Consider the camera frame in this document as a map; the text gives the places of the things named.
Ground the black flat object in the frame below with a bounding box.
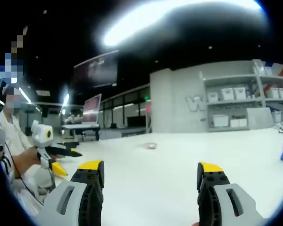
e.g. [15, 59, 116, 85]
[57, 141, 80, 148]

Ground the grey shelving unit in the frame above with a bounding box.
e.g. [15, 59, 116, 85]
[199, 58, 283, 132]

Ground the white desk with black legs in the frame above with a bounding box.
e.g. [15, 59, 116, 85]
[61, 123, 101, 142]

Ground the large tilted monitor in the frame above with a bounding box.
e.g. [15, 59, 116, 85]
[82, 93, 102, 123]

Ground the black cable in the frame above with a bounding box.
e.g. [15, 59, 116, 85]
[3, 140, 45, 206]

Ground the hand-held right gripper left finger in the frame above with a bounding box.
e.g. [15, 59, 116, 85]
[34, 160, 105, 226]

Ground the white grey chest device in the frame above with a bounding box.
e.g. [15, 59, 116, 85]
[0, 127, 7, 163]

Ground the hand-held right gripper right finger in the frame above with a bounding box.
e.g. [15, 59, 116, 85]
[196, 161, 270, 226]

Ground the person's left hand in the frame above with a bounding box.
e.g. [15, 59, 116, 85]
[25, 145, 42, 166]

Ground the grey cabinet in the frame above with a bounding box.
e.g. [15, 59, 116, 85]
[246, 107, 273, 130]

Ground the white shelf with storage boxes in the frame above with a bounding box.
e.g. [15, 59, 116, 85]
[207, 63, 283, 128]

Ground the dark hanging ceiling screen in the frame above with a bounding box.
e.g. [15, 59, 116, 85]
[73, 49, 120, 89]

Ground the long ceiling light strip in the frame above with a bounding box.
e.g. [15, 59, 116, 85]
[102, 0, 263, 47]

